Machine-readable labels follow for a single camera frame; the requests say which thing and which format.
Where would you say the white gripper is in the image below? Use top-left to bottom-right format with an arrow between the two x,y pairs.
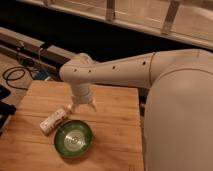
67,83 -> 97,112

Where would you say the white plastic bottle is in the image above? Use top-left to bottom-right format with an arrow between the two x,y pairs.
40,105 -> 72,135

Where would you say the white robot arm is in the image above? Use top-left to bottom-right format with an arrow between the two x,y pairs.
60,49 -> 213,171

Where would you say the green ceramic bowl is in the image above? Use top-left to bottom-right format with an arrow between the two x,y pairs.
54,120 -> 93,159

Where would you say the black object at left edge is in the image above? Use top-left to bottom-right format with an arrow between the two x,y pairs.
0,84 -> 16,136

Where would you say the black cable loop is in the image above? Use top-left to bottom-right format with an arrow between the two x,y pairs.
2,65 -> 37,91

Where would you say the grey baseboard rail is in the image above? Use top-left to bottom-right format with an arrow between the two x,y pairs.
0,27 -> 74,75

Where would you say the wooden window frame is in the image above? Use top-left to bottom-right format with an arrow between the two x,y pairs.
19,0 -> 213,50

